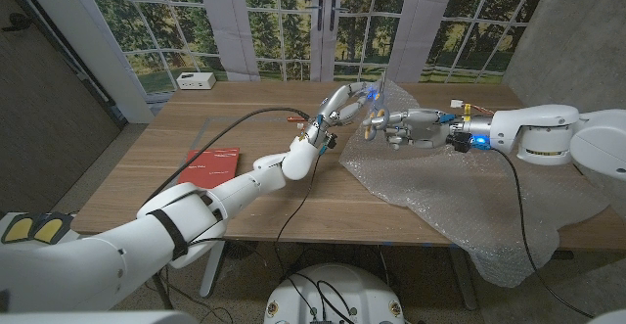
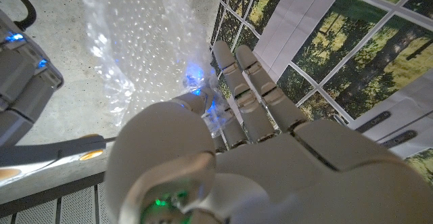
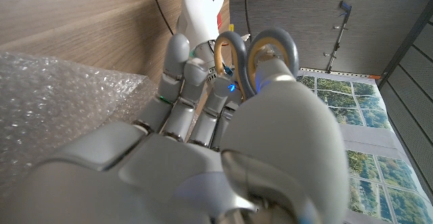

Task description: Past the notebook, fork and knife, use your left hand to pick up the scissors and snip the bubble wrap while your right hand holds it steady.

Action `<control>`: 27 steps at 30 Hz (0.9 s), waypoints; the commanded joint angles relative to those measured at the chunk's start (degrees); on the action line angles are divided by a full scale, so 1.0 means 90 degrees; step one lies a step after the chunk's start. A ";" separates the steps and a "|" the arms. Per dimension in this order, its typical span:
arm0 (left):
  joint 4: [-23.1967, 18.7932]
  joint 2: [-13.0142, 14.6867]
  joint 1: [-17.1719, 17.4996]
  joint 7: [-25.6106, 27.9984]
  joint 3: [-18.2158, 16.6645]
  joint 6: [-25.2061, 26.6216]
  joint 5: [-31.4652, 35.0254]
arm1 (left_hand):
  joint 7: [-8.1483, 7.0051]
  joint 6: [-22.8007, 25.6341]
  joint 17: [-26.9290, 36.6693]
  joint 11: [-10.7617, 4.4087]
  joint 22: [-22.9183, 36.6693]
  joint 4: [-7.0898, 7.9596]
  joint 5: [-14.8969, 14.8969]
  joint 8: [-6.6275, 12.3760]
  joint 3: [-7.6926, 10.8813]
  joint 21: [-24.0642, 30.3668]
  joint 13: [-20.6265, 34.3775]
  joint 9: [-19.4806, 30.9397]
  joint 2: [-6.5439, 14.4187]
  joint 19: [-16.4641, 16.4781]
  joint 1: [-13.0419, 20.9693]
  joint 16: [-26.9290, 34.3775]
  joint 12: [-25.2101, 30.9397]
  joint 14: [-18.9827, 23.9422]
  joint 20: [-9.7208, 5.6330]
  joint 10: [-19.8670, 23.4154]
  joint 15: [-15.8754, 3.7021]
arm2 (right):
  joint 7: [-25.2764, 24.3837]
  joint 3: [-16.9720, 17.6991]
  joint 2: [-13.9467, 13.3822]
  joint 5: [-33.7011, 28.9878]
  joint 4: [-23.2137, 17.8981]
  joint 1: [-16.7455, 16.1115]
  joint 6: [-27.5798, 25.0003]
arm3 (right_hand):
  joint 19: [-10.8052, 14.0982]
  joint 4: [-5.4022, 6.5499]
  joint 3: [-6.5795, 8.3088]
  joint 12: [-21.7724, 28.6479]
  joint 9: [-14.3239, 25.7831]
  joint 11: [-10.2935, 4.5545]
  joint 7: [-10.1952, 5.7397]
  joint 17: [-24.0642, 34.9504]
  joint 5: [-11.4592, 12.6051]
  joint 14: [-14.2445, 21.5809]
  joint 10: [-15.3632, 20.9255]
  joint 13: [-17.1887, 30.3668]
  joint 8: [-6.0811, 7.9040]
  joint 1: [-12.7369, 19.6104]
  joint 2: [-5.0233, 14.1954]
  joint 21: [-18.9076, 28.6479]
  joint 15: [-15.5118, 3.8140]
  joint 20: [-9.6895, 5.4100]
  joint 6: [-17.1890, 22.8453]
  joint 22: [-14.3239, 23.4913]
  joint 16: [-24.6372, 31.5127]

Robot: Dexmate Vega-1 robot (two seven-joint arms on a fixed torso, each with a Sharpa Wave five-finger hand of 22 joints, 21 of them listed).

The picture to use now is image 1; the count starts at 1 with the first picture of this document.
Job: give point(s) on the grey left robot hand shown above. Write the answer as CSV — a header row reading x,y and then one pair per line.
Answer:
x,y
337,106

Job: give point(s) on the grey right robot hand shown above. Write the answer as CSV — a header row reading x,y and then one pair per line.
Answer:
x,y
420,128

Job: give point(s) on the clear bubble wrap sheet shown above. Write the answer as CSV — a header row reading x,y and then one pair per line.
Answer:
x,y
464,197

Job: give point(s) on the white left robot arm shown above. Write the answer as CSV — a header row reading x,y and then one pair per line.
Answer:
x,y
171,231

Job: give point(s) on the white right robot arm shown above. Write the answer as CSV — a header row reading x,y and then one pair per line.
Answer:
x,y
562,133

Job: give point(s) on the red notebook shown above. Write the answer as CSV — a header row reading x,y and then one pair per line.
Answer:
x,y
212,167

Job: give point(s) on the printed window forest backdrop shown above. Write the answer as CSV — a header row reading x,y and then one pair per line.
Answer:
x,y
274,20

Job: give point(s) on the white power strip box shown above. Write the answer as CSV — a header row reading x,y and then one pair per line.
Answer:
x,y
195,81

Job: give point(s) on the white table leg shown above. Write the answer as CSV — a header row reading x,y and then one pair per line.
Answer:
x,y
211,270
462,285

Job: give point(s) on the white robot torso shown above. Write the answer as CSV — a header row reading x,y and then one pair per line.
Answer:
x,y
362,290

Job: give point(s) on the yellow black foot pedal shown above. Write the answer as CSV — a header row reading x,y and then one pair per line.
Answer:
x,y
49,228
18,228

